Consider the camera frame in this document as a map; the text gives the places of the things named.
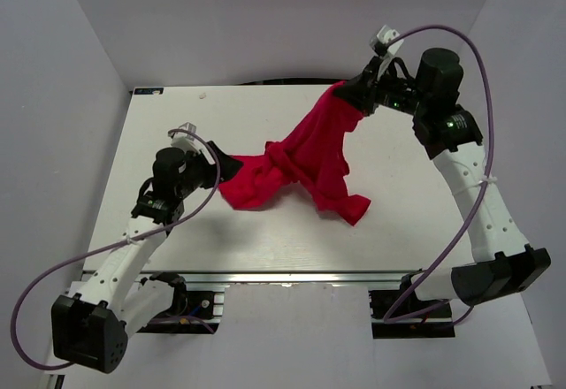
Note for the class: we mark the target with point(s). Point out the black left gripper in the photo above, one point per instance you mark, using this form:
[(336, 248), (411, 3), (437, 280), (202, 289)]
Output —
[(211, 170)]

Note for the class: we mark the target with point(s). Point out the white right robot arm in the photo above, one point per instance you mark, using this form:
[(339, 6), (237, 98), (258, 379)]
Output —
[(504, 262)]

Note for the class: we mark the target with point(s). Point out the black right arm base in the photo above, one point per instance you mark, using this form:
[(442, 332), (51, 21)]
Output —
[(435, 323)]

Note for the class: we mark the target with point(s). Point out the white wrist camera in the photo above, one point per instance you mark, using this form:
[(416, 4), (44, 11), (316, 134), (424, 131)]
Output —
[(183, 139), (385, 43)]

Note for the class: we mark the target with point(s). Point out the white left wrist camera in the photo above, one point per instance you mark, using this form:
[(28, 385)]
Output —
[(183, 139)]

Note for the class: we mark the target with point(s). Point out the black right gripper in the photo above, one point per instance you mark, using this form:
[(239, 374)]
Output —
[(362, 91)]

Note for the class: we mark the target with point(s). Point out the red t shirt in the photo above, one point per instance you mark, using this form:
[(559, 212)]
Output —
[(311, 155)]

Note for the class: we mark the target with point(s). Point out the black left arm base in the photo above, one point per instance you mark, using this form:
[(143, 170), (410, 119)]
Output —
[(198, 312)]

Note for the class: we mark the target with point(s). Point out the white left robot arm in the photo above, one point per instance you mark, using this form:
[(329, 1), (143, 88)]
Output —
[(92, 327)]

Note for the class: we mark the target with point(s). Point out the blue corner sticker left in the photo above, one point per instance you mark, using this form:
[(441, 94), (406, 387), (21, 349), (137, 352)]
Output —
[(148, 91)]

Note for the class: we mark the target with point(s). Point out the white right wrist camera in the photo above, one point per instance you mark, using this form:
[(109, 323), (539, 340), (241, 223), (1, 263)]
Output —
[(385, 43)]

